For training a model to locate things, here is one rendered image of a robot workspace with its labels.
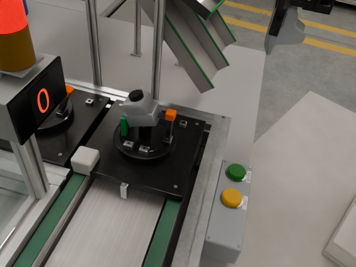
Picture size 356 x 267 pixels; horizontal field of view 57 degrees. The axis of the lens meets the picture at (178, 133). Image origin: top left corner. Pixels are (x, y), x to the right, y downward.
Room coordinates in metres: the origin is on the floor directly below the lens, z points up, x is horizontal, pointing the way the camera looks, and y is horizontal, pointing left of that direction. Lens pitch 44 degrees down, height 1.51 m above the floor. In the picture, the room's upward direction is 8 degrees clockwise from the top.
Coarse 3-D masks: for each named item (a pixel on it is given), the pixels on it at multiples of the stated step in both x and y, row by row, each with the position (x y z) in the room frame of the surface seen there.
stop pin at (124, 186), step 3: (123, 183) 0.39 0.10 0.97; (126, 183) 0.40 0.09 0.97; (120, 186) 0.39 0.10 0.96; (123, 186) 0.39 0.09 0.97; (126, 186) 0.39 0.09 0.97; (120, 189) 0.39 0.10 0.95; (123, 189) 0.39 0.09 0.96; (126, 189) 0.38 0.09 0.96; (123, 192) 0.39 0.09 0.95; (126, 192) 0.39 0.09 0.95; (123, 195) 0.39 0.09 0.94; (126, 195) 0.38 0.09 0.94; (126, 198) 0.38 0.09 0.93
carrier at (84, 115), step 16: (80, 96) 0.64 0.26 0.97; (96, 96) 0.65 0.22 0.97; (64, 112) 0.55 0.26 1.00; (80, 112) 0.58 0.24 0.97; (96, 112) 0.59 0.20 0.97; (48, 128) 0.50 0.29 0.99; (64, 128) 0.52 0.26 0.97; (80, 128) 0.53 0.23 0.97; (48, 144) 0.47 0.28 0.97; (64, 144) 0.47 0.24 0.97; (80, 144) 0.49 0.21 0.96; (48, 160) 0.43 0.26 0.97; (64, 160) 0.43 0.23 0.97
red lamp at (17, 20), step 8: (0, 0) 0.33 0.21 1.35; (8, 0) 0.33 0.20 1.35; (16, 0) 0.34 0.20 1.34; (0, 8) 0.33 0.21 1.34; (8, 8) 0.33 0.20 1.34; (16, 8) 0.34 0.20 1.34; (0, 16) 0.33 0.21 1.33; (8, 16) 0.33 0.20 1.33; (16, 16) 0.34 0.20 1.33; (24, 16) 0.35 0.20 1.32; (0, 24) 0.33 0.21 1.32; (8, 24) 0.33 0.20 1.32; (16, 24) 0.34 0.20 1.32; (24, 24) 0.35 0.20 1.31; (0, 32) 0.32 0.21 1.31; (8, 32) 0.33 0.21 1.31
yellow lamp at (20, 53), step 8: (16, 32) 0.33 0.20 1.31; (24, 32) 0.34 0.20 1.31; (0, 40) 0.32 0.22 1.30; (8, 40) 0.33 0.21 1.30; (16, 40) 0.33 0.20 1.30; (24, 40) 0.34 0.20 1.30; (0, 48) 0.32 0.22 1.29; (8, 48) 0.33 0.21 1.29; (16, 48) 0.33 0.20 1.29; (24, 48) 0.34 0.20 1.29; (32, 48) 0.35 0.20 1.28; (0, 56) 0.32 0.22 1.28; (8, 56) 0.32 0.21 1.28; (16, 56) 0.33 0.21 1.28; (24, 56) 0.34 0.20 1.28; (32, 56) 0.35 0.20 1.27; (0, 64) 0.32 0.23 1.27; (8, 64) 0.32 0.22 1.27; (16, 64) 0.33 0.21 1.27; (24, 64) 0.33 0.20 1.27; (32, 64) 0.34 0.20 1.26
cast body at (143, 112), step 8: (128, 96) 0.51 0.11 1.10; (136, 96) 0.51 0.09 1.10; (144, 96) 0.52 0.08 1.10; (128, 104) 0.50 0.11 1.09; (136, 104) 0.50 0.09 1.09; (144, 104) 0.50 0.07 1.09; (152, 104) 0.53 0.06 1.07; (128, 112) 0.50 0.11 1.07; (136, 112) 0.50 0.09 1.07; (144, 112) 0.49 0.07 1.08; (152, 112) 0.50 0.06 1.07; (128, 120) 0.50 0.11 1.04; (136, 120) 0.50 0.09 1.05; (144, 120) 0.49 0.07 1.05; (152, 120) 0.49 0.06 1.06
